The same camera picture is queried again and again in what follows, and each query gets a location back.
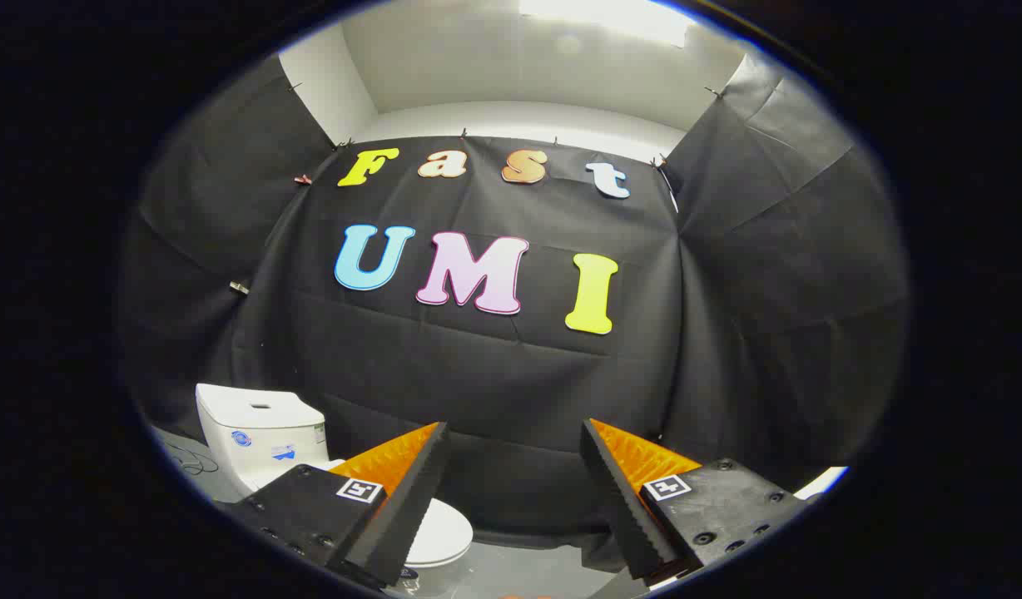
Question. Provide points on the ceiling light panel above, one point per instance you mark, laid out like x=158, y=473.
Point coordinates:
x=611, y=15

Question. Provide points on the black backdrop cloth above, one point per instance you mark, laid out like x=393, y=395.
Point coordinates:
x=511, y=374

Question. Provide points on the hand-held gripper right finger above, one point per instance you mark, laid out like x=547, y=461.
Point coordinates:
x=623, y=507

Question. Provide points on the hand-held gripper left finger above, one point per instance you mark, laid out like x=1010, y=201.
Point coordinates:
x=399, y=516

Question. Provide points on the white toilet lid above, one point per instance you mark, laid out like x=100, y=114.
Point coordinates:
x=448, y=528

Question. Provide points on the white toilet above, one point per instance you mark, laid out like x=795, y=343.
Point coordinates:
x=261, y=433

